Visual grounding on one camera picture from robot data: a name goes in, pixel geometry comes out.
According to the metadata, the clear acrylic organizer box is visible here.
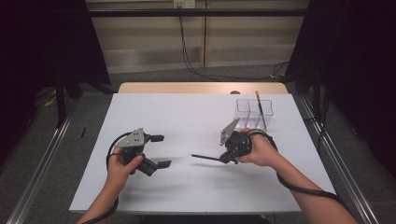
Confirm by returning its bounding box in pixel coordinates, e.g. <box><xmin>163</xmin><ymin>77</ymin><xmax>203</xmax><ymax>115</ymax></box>
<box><xmin>233</xmin><ymin>98</ymin><xmax>275</xmax><ymax>130</ymax></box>

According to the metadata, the black makeup brush silver ferrule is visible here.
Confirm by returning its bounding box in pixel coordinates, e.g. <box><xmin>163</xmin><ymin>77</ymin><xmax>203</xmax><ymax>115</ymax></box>
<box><xmin>191</xmin><ymin>153</ymin><xmax>237</xmax><ymax>165</ymax></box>

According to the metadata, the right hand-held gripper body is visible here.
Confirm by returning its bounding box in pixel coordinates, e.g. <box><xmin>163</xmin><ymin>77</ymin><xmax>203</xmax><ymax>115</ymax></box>
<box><xmin>219</xmin><ymin>118</ymin><xmax>254</xmax><ymax>163</ymax></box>

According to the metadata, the hand-held gripper cable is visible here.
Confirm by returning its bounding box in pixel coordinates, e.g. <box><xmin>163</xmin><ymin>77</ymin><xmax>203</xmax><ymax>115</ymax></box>
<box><xmin>81</xmin><ymin>132</ymin><xmax>134</xmax><ymax>224</ymax></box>
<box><xmin>237</xmin><ymin>128</ymin><xmax>343</xmax><ymax>203</ymax></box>

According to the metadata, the person's left hand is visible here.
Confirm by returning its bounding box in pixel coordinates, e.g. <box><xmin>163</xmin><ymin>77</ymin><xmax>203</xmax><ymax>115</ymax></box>
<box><xmin>106</xmin><ymin>147</ymin><xmax>145</xmax><ymax>188</ymax></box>

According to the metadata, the person's right hand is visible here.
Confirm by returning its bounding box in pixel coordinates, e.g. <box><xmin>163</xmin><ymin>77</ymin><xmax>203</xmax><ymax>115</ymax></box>
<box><xmin>236</xmin><ymin>127</ymin><xmax>281</xmax><ymax>168</ymax></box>

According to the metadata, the aluminium floor rail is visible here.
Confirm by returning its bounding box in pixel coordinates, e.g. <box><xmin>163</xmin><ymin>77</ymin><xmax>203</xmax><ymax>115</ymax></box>
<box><xmin>298</xmin><ymin>94</ymin><xmax>380</xmax><ymax>224</ymax></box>
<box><xmin>6</xmin><ymin>99</ymin><xmax>79</xmax><ymax>224</ymax></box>

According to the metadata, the black horizontal metal bar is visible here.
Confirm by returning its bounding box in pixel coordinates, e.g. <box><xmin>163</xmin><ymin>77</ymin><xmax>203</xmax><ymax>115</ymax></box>
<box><xmin>88</xmin><ymin>8</ymin><xmax>310</xmax><ymax>18</ymax></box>

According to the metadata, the vertical wall trim strip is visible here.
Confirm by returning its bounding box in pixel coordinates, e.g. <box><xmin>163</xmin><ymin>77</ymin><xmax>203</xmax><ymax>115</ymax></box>
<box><xmin>202</xmin><ymin>0</ymin><xmax>208</xmax><ymax>68</ymax></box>

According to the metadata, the black curtain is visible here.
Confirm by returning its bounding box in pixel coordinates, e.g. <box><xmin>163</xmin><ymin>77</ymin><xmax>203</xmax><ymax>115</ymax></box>
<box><xmin>0</xmin><ymin>0</ymin><xmax>112</xmax><ymax>162</ymax></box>
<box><xmin>284</xmin><ymin>0</ymin><xmax>396</xmax><ymax>180</ymax></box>

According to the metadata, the black metal stand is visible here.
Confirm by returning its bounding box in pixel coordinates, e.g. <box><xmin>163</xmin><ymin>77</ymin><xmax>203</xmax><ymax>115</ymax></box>
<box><xmin>55</xmin><ymin>73</ymin><xmax>67</xmax><ymax>129</ymax></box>
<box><xmin>312</xmin><ymin>66</ymin><xmax>322</xmax><ymax>118</ymax></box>

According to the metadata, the black makeup brush gold ferrule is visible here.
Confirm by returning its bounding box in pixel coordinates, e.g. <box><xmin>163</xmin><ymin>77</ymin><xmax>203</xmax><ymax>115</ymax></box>
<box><xmin>255</xmin><ymin>90</ymin><xmax>268</xmax><ymax>130</ymax></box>

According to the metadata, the right hand-held gripper cable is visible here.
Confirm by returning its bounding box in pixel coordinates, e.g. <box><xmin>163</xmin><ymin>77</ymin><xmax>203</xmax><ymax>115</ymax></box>
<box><xmin>237</xmin><ymin>128</ymin><xmax>343</xmax><ymax>203</ymax></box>

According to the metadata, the white wall power outlet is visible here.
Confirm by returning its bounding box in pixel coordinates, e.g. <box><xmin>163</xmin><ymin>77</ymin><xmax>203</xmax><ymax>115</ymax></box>
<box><xmin>173</xmin><ymin>0</ymin><xmax>196</xmax><ymax>9</ymax></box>

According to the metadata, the black power cable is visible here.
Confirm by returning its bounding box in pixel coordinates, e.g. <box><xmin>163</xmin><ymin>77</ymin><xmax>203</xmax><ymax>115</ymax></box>
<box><xmin>177</xmin><ymin>7</ymin><xmax>290</xmax><ymax>81</ymax></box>

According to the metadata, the left hand-held gripper cable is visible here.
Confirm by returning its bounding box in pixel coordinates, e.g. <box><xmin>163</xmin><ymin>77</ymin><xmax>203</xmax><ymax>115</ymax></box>
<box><xmin>81</xmin><ymin>132</ymin><xmax>134</xmax><ymax>224</ymax></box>

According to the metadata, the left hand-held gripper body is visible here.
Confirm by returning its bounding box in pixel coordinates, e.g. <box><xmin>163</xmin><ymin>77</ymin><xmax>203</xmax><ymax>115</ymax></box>
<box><xmin>115</xmin><ymin>128</ymin><xmax>159</xmax><ymax>177</ymax></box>

